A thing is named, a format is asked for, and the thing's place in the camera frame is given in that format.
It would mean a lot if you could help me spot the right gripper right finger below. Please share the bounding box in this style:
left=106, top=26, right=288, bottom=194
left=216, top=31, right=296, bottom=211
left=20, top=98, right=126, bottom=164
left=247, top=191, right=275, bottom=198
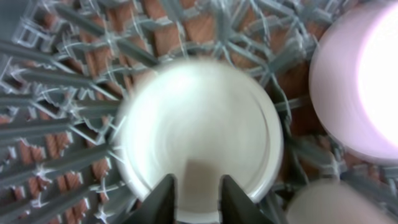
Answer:
left=220, top=175, right=273, bottom=224

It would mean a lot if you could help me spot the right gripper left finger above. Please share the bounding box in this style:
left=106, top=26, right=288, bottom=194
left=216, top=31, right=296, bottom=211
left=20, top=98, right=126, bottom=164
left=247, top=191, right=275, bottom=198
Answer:
left=123, top=174, right=176, bottom=224

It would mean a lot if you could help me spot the grey-green bowl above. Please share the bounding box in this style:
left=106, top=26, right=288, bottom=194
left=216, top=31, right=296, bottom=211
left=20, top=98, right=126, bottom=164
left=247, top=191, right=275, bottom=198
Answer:
left=116, top=59, right=284, bottom=223

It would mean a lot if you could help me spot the white cup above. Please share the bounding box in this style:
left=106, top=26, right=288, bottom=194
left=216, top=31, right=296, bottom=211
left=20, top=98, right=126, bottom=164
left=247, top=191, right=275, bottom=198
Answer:
left=286, top=180, right=397, bottom=224

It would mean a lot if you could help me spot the small white plate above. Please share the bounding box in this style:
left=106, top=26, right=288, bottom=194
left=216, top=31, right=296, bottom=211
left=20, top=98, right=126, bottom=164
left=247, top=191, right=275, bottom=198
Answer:
left=309, top=1, right=397, bottom=165

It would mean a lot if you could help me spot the grey dishwasher rack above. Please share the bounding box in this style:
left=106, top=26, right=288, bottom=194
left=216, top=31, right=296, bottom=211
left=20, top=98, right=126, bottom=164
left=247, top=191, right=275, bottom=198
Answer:
left=1, top=1, right=397, bottom=223

